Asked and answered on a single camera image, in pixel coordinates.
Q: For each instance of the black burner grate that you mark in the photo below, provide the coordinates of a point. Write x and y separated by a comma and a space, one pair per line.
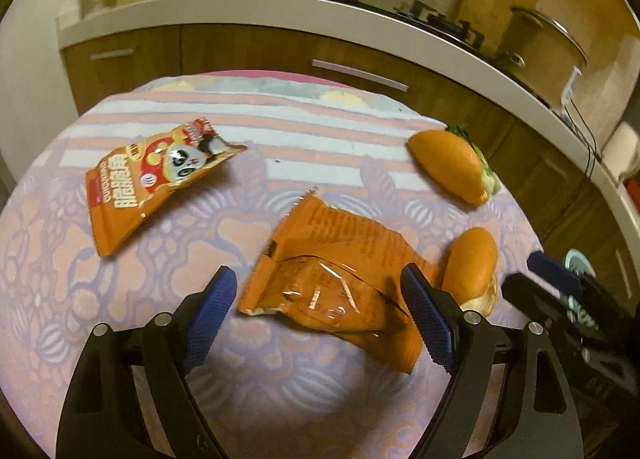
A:
445, 24

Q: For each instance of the orange panda snack packet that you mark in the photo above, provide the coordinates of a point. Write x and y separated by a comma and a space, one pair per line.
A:
135, 184

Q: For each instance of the green bok choy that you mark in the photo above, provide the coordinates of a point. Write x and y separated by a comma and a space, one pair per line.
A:
489, 178

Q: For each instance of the white electric kettle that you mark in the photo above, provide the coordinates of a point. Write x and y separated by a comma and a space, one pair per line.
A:
622, 149

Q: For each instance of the beige rice cooker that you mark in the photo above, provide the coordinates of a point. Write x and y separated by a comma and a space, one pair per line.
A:
540, 59

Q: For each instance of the plain orange snack packet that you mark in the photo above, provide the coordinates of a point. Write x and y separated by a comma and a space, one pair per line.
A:
325, 259

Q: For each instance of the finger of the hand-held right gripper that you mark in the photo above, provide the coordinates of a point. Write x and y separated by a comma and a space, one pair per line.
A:
552, 271
530, 296

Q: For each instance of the light blue plastic basket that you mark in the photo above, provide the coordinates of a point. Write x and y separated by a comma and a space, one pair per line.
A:
580, 259

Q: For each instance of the white timer plug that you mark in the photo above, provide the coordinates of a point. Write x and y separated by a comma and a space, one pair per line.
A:
571, 86

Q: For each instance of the orange peel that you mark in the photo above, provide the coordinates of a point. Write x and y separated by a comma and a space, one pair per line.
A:
450, 164
472, 259

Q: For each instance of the printed floral blanket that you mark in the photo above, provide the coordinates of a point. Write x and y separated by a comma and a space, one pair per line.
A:
300, 149

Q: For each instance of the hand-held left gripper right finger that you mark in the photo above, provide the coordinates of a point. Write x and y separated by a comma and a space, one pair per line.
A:
430, 319

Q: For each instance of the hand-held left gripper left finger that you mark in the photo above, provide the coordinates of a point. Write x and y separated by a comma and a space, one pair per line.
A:
210, 319

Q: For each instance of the black gas hob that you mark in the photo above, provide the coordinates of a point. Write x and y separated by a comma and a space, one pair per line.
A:
380, 1

